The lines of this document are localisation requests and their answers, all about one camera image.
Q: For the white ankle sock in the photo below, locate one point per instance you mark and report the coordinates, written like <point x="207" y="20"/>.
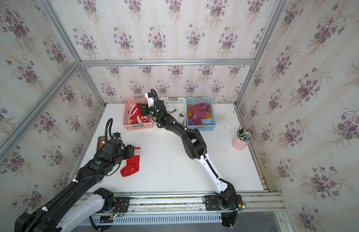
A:
<point x="176" y="113"/>

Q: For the pink pen cup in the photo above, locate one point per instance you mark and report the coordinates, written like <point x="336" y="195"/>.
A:
<point x="242" y="139"/>

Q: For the blue plastic basket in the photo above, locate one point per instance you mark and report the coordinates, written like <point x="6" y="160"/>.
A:
<point x="197" y="100"/>

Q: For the white plastic basket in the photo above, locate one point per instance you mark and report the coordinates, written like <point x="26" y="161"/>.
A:
<point x="178" y="102"/>

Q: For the red white striped sock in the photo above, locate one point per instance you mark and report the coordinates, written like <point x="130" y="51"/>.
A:
<point x="136" y="116"/>

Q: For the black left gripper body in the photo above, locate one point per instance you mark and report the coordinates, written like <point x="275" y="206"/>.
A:
<point x="125" y="153"/>

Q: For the purple striped sock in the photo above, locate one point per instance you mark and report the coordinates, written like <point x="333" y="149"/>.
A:
<point x="199" y="114"/>

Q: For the brown plaid glasses case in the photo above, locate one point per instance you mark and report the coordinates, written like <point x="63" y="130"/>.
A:
<point x="101" y="140"/>

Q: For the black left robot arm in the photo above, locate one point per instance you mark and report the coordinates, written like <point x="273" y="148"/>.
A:
<point x="59" y="214"/>

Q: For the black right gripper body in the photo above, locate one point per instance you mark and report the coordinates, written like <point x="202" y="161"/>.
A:
<point x="151" y="111"/>

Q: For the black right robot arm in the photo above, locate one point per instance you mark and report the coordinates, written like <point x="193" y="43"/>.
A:
<point x="194" y="146"/>

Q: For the pink plastic basket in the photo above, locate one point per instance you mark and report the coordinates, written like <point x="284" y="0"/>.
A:
<point x="129" y="102"/>

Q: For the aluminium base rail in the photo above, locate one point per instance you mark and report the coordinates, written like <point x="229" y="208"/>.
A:
<point x="194" y="202"/>

